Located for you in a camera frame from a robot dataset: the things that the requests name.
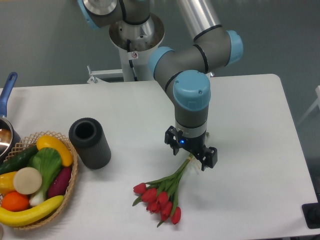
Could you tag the green bok choy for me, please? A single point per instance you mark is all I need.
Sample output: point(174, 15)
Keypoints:
point(49, 163)

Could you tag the dark grey ribbed vase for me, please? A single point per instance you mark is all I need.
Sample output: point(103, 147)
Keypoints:
point(88, 138)

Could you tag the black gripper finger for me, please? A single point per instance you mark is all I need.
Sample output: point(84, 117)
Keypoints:
point(208, 157)
point(173, 138)

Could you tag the yellow banana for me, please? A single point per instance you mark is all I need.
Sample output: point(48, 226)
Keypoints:
point(32, 215)

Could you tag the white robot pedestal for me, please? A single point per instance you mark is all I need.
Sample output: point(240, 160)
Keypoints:
point(135, 44)

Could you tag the beige round disc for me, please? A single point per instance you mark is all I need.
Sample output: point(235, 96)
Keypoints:
point(27, 180)

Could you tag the white frame at right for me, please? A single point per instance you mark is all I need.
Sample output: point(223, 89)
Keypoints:
point(314, 106)

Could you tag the purple sweet potato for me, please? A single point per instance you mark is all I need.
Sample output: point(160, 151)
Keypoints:
point(60, 184)

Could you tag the blue handled saucepan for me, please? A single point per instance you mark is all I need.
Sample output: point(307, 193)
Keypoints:
point(8, 136)

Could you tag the red tulip bouquet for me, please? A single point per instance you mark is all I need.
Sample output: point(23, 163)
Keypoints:
point(161, 196)

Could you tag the orange fruit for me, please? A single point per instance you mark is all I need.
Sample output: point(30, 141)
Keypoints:
point(15, 202)

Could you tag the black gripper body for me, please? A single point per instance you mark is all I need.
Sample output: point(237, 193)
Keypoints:
point(193, 145)

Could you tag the woven wicker basket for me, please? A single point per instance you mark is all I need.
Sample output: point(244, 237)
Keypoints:
point(30, 141)

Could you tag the black device at edge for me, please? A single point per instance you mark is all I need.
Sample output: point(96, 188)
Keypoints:
point(311, 212)

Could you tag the yellow bell pepper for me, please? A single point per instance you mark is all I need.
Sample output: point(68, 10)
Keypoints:
point(6, 183)

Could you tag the green cucumber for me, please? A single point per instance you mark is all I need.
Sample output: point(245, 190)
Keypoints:
point(18, 161)

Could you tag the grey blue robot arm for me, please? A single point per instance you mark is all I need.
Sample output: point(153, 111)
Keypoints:
point(183, 76)

